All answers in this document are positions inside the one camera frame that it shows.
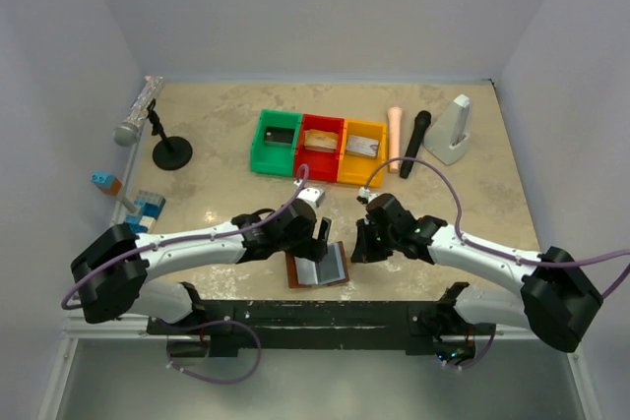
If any brown leather card holder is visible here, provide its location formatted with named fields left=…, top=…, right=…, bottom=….
left=285, top=241, right=349, bottom=289

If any silver VIP card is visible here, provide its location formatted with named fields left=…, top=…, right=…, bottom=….
left=346, top=135, right=380, bottom=148

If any gold VIP card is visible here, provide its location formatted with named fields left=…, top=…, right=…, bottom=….
left=304, top=129, right=339, bottom=148

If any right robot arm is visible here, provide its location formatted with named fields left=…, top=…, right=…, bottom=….
left=351, top=188, right=603, bottom=353

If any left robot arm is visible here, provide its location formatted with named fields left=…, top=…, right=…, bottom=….
left=71, top=199, right=331, bottom=333

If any silver card in yellow bin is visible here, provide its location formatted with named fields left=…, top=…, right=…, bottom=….
left=346, top=145, right=379, bottom=158

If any black card in green bin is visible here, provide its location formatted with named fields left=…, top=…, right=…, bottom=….
left=263, top=127, right=294, bottom=147

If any green plastic bin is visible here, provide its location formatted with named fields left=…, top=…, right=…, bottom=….
left=250, top=109, right=302, bottom=176

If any yellow plastic bin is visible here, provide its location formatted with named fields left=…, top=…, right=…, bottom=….
left=337, top=119, right=388, bottom=187

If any red plastic bin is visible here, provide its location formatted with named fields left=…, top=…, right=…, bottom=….
left=294, top=114, right=345, bottom=182

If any grey wedge stand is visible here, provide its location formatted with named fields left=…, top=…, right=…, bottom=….
left=424, top=94, right=473, bottom=165

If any black microphone stand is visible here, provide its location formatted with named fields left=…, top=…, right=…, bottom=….
left=148, top=99, right=193, bottom=171

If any blue toy brick stack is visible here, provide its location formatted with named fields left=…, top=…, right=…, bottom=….
left=119, top=190, right=166, bottom=234

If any blue orange toy brick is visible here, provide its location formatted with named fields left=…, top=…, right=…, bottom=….
left=92, top=172, right=122, bottom=197

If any silver glitter microphone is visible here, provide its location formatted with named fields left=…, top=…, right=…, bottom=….
left=112, top=76, right=164, bottom=148

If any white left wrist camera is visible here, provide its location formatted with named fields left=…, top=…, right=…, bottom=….
left=293, top=179, right=326, bottom=211

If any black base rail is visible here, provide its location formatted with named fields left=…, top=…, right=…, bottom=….
left=148, top=300, right=493, bottom=358

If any pink cylindrical handle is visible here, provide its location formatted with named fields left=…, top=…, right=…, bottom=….
left=387, top=106, right=403, bottom=173

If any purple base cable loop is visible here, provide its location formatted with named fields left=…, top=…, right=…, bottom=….
left=165, top=314, right=270, bottom=385

